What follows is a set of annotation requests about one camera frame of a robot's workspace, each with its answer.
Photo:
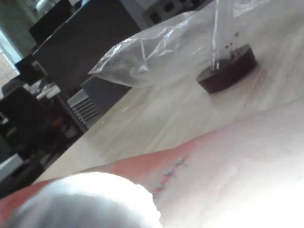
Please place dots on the clear plastic bag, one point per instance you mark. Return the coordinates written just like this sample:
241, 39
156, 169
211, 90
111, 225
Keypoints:
152, 57

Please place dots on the blue stitching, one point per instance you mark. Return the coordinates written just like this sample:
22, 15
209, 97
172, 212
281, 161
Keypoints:
167, 172

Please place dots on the grey vented box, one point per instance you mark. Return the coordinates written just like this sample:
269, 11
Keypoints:
88, 109

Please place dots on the dark cabinet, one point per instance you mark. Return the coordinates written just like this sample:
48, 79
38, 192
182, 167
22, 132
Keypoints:
90, 42

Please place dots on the tissue pad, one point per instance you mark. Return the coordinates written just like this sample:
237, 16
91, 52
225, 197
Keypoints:
237, 178

